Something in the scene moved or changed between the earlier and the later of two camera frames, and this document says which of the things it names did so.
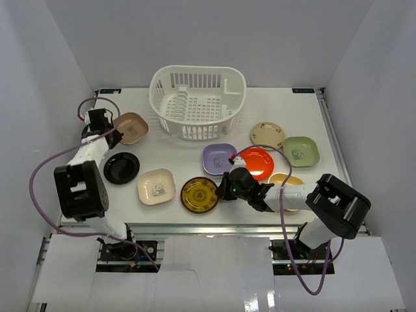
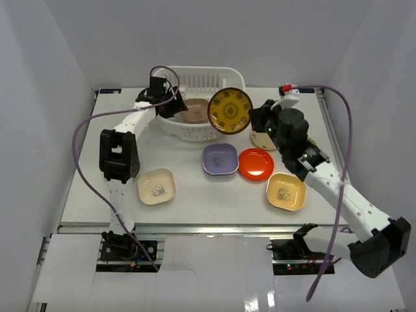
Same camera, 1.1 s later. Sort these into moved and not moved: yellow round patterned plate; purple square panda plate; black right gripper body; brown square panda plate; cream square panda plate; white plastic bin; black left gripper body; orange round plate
Moved: black left gripper body; black right gripper body; brown square panda plate; yellow round patterned plate
Not moved: cream square panda plate; orange round plate; purple square panda plate; white plastic bin
